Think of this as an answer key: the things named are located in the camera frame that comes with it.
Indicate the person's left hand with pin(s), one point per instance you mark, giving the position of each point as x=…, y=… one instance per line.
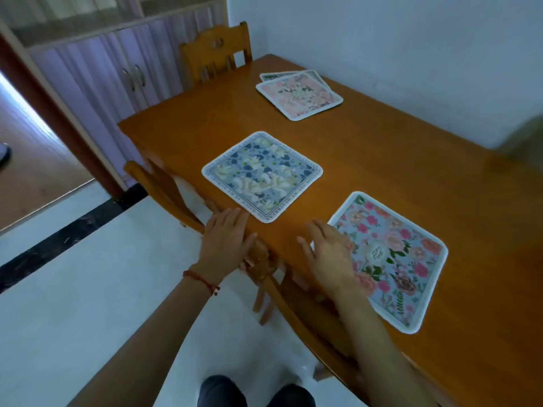
x=220, y=252

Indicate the person's right hand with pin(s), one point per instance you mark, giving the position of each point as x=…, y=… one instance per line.
x=331, y=262

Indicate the person's left little finger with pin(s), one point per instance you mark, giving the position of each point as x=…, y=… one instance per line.
x=211, y=224

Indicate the person's left thumb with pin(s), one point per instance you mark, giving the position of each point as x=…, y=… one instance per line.
x=249, y=244

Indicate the person's right thumb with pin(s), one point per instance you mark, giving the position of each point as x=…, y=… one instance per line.
x=304, y=250

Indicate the person's right middle finger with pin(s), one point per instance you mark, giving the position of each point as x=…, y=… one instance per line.
x=334, y=233

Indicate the person's left middle finger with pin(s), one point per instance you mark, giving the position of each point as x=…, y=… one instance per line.
x=232, y=218

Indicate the person's right forearm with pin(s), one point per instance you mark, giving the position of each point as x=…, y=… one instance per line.
x=377, y=356

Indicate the person's left forearm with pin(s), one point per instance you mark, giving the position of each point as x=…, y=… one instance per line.
x=157, y=339

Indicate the blue floral placemat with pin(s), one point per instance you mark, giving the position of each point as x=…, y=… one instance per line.
x=262, y=175

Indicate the wooden chair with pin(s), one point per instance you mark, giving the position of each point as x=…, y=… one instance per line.
x=214, y=52
x=305, y=317

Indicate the pink rose floral placemat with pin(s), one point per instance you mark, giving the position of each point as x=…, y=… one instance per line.
x=398, y=258

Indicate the pale pink floral placemat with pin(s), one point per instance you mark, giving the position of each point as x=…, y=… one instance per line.
x=299, y=96

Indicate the person's right leg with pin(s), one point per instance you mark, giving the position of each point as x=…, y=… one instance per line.
x=292, y=396

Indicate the person's leg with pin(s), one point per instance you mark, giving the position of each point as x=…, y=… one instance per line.
x=292, y=396
x=220, y=393

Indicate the green floral placemat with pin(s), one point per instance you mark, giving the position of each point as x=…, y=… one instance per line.
x=271, y=75

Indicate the person's left leg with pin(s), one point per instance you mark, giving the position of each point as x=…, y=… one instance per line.
x=220, y=393

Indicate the cabinet with purple curtained doors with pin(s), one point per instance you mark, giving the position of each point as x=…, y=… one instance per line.
x=93, y=71

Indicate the dark shoe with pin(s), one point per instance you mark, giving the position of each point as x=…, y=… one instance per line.
x=4, y=155

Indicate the dark brown door frame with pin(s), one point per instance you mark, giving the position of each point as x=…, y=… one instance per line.
x=55, y=114

